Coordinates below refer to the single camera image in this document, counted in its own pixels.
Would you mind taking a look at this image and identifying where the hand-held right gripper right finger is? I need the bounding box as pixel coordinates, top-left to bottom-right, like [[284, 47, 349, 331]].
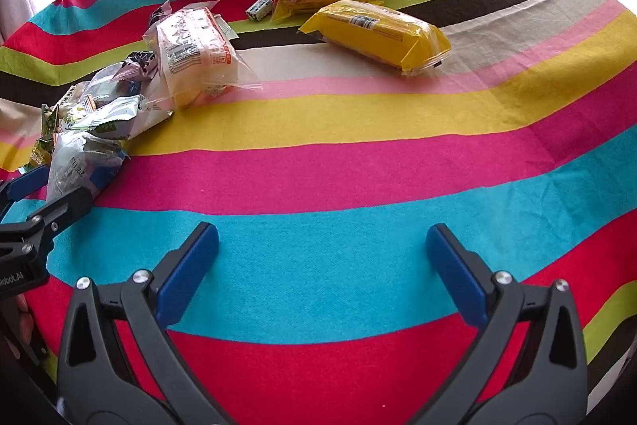
[[408, 222, 590, 425]]

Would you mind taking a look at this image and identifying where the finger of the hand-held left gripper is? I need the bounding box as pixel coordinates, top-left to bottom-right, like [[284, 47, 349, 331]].
[[0, 163, 51, 217], [15, 186, 95, 253]]

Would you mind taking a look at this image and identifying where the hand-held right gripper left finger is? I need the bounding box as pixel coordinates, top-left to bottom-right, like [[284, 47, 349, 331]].
[[57, 221, 234, 425]]

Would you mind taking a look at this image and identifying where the clear packet with blue edge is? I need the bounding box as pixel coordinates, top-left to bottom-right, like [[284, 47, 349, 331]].
[[46, 131, 127, 203]]

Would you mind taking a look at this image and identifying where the small green packet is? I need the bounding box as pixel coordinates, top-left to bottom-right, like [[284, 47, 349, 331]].
[[27, 104, 63, 169]]

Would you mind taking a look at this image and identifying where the small white nut packet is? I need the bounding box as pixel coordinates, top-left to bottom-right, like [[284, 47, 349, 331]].
[[54, 81, 100, 117]]

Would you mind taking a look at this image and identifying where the white green snack packet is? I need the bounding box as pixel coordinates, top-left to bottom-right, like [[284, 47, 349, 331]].
[[60, 94, 174, 142]]

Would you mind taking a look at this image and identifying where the blue white snack packet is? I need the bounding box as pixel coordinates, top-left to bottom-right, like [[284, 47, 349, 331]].
[[82, 61, 162, 110]]

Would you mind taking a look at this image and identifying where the pink chocolate packet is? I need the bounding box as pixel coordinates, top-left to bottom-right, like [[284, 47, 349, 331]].
[[121, 51, 161, 81]]

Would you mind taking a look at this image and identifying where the clear roll cake packet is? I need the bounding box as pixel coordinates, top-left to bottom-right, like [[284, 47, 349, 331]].
[[143, 1, 264, 110]]

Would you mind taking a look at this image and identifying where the solid yellow snack packet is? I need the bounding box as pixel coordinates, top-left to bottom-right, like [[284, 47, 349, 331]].
[[297, 0, 452, 78]]

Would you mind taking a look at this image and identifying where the small white blue candy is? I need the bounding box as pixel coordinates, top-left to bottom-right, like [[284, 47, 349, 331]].
[[245, 0, 274, 22]]

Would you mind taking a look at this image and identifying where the person's left hand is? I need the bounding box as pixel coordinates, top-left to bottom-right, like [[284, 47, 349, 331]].
[[14, 293, 35, 346]]

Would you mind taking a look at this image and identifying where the colourful striped cloth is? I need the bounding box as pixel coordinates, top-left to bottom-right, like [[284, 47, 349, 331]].
[[0, 0, 637, 398]]

